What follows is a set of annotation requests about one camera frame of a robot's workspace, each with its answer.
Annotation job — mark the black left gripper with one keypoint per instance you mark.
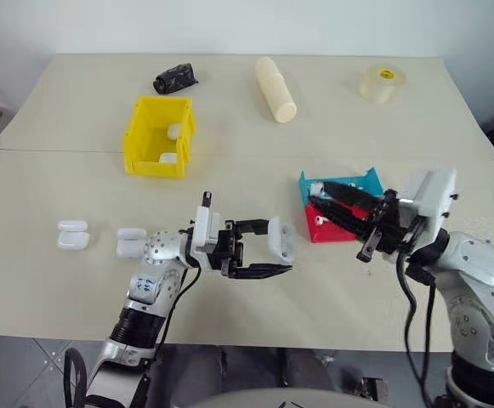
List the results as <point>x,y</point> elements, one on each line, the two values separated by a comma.
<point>229,248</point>

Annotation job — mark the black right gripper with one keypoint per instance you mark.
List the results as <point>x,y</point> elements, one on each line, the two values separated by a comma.
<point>393,229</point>

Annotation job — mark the white earbud case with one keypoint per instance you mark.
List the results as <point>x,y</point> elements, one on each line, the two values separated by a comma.
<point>174,131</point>
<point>129,242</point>
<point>168,158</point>
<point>73,234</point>
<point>281,240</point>

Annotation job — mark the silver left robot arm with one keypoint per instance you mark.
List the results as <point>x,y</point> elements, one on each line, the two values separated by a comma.
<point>155,272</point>

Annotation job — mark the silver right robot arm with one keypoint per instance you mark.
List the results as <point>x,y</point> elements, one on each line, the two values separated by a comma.
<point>480,280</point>

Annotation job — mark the closed white earbud case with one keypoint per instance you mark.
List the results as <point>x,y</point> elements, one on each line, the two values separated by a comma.
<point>174,131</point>
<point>168,158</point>

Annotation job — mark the yellow plastic bin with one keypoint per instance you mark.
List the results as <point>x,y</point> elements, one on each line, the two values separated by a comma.
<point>138,144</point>

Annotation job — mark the white earbud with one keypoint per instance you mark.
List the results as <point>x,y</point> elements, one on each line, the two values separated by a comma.
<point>321,219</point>
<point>315,188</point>

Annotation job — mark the red plastic tray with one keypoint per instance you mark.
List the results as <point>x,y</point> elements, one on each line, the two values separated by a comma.
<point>329,231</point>

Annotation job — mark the teal plastic tray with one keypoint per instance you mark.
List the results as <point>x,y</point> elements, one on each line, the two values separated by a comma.
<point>367,180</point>

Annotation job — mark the translucent tape roll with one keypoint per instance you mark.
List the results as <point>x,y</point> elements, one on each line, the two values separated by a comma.
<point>382,85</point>

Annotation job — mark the cream cylindrical bottle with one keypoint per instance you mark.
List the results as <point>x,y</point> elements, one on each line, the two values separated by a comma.
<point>274,89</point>

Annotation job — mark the light grey curved robot body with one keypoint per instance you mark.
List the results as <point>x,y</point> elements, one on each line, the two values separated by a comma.
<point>272,399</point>

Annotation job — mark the crumpled black plastic bag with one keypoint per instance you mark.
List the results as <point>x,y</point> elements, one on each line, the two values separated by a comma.
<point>175,78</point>

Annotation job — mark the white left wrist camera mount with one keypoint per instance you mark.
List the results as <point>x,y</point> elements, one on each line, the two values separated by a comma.
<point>206,231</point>

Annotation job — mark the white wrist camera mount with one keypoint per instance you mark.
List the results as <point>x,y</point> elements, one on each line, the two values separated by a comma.
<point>206,231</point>
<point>435,200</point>

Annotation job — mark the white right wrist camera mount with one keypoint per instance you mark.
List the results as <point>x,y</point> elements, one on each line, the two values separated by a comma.
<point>435,200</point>

